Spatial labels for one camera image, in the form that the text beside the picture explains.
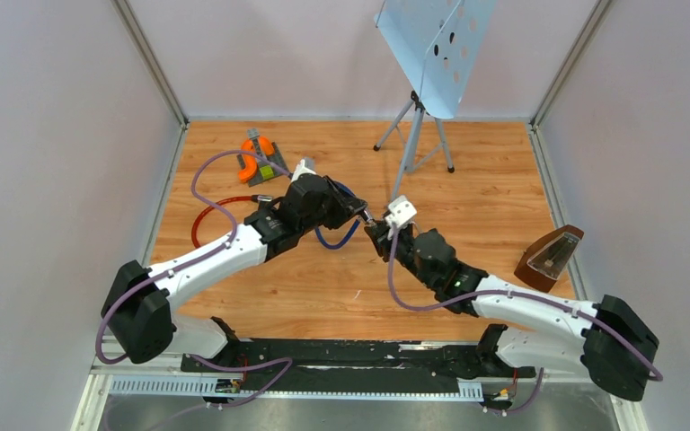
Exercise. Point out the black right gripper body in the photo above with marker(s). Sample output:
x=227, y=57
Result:
x=404, y=247

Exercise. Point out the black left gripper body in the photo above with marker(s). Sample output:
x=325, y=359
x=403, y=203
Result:
x=334, y=212

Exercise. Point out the blue cable lock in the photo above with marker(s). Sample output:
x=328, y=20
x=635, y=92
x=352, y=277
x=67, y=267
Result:
x=336, y=239

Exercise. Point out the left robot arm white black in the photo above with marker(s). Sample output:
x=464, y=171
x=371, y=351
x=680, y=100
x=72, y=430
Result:
x=141, y=307

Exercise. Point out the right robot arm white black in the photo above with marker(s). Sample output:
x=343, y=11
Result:
x=606, y=340

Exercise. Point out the orange grey toy block build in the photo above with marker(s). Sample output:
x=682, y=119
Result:
x=256, y=170

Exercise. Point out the brown wooden metronome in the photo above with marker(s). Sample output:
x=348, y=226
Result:
x=544, y=260

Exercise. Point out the light blue music stand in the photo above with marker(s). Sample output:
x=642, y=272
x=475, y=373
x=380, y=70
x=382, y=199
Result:
x=436, y=44

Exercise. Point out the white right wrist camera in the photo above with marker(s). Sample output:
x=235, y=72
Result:
x=400, y=212

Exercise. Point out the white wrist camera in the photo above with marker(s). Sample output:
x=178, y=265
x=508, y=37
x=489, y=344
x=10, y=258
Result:
x=400, y=212
x=305, y=166

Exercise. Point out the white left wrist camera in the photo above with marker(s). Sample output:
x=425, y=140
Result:
x=305, y=166

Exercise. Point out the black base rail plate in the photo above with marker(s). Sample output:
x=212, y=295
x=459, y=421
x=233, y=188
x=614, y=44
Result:
x=370, y=365

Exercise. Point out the white slotted cable duct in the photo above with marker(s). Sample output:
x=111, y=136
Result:
x=126, y=385

